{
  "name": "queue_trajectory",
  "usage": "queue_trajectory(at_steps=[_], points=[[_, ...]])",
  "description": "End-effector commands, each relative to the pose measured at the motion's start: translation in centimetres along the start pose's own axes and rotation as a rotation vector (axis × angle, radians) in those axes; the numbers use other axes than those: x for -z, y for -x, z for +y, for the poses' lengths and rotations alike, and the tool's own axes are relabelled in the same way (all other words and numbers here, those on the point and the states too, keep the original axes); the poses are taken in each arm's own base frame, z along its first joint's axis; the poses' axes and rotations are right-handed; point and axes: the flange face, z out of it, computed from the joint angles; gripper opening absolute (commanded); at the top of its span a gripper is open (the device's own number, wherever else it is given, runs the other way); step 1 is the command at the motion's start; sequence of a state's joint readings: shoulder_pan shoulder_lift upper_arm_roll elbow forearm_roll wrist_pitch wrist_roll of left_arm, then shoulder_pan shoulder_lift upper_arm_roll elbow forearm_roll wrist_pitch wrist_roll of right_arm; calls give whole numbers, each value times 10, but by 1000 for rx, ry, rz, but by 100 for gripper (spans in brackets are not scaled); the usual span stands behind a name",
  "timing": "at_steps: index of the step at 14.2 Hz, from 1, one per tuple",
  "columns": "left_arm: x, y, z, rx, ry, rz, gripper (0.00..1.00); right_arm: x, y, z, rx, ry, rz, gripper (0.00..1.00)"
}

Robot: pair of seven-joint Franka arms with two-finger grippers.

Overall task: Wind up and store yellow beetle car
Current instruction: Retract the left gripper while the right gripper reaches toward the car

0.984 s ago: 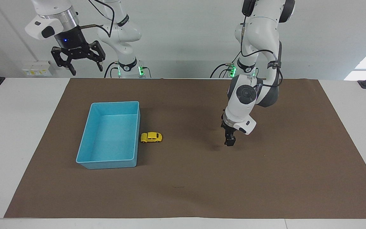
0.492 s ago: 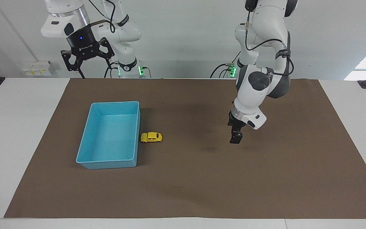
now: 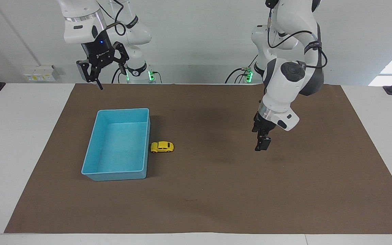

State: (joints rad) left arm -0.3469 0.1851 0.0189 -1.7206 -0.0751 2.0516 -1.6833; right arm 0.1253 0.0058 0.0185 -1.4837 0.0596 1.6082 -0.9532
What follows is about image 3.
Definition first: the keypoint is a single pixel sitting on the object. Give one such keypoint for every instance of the white wall socket strip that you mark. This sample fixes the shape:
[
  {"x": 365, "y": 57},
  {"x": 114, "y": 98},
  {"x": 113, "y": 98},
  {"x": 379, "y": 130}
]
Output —
[{"x": 39, "y": 73}]

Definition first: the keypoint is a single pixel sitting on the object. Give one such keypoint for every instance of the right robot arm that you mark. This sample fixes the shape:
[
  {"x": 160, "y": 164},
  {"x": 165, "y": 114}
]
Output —
[{"x": 80, "y": 32}]

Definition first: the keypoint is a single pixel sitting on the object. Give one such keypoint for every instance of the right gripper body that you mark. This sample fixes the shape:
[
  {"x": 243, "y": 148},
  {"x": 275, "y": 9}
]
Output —
[{"x": 98, "y": 52}]

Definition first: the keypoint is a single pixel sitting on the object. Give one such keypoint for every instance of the yellow toy beetle car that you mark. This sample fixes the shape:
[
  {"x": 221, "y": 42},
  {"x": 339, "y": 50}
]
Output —
[{"x": 162, "y": 146}]

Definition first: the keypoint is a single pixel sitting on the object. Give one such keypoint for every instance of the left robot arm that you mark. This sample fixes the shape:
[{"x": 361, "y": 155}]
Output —
[{"x": 284, "y": 85}]

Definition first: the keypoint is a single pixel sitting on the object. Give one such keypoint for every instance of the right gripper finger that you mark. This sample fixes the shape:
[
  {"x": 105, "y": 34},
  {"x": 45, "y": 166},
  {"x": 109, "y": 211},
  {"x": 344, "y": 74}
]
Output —
[
  {"x": 124, "y": 57},
  {"x": 90, "y": 73}
]

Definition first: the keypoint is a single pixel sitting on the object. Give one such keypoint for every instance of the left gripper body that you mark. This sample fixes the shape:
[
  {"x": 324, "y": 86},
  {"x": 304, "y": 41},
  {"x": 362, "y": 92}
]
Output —
[{"x": 263, "y": 124}]

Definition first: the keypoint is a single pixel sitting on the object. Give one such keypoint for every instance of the light blue plastic bin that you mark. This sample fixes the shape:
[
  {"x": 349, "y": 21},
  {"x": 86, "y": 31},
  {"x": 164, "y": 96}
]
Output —
[{"x": 117, "y": 146}]

